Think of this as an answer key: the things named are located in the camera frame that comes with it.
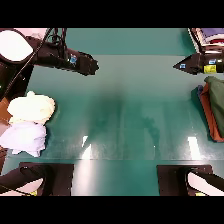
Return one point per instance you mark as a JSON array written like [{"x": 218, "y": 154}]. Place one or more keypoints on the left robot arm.
[{"x": 50, "y": 55}]

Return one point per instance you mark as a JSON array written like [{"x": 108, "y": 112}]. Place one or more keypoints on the orange garment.
[{"x": 210, "y": 115}]

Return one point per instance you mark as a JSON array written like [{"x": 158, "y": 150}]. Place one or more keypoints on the cream garment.
[{"x": 31, "y": 108}]

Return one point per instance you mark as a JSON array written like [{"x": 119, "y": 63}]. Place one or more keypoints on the heap of clothes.
[{"x": 213, "y": 35}]

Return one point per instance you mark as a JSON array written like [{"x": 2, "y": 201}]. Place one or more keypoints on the blue garment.
[{"x": 197, "y": 96}]

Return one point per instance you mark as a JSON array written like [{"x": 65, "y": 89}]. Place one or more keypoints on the dark green garment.
[{"x": 217, "y": 96}]

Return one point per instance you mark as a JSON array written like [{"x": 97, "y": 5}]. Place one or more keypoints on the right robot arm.
[{"x": 199, "y": 65}]

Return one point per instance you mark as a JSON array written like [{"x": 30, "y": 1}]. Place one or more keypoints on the white garment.
[{"x": 25, "y": 136}]

